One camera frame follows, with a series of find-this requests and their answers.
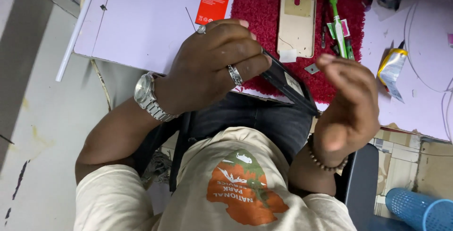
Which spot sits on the white pink label packet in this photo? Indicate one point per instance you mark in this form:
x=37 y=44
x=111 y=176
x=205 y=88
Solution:
x=345 y=29

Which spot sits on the dark jeans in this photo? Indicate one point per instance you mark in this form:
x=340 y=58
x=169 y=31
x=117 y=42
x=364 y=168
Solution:
x=254 y=114

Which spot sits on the white plastic pipe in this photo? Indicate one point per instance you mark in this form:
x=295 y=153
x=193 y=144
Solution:
x=79 y=25

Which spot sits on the small green tool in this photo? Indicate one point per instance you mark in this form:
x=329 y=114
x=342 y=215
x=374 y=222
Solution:
x=350 y=49

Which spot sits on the yellow white glue tube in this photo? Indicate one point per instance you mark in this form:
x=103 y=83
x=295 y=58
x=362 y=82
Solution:
x=392 y=69

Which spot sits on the black tweezers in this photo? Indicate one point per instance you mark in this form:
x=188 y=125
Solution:
x=324 y=32

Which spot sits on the black phone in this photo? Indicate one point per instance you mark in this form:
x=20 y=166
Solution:
x=292 y=85

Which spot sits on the thin metal needle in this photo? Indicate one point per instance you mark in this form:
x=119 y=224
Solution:
x=190 y=18

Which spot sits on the pink item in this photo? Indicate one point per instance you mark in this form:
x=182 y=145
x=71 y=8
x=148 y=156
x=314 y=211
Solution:
x=450 y=40

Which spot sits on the person's right hand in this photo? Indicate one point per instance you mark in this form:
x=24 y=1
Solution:
x=354 y=117

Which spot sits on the red fluffy mat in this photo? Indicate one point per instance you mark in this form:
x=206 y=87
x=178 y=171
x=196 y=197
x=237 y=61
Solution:
x=262 y=15

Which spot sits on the black chair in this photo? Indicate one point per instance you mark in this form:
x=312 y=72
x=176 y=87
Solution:
x=359 y=185

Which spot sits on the person's left hand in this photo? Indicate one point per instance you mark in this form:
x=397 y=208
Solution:
x=198 y=68

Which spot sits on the red phone battery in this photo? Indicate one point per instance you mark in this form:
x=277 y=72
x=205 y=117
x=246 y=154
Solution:
x=212 y=6

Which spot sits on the small metal plate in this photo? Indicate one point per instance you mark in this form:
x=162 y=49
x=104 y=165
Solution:
x=312 y=68

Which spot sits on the person's right fingers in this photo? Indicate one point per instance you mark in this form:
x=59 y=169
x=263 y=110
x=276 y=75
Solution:
x=341 y=69

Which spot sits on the blue plastic basket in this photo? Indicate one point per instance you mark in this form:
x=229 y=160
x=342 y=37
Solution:
x=419 y=209

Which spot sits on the silver wristwatch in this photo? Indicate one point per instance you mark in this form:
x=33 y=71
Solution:
x=147 y=92

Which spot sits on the cream printed t-shirt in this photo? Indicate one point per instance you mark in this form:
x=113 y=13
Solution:
x=198 y=195

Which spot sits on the beige phone back cover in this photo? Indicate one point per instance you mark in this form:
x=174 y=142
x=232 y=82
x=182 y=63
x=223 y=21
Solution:
x=297 y=22

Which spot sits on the white tape piece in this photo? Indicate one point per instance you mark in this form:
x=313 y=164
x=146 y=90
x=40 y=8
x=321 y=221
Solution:
x=288 y=56

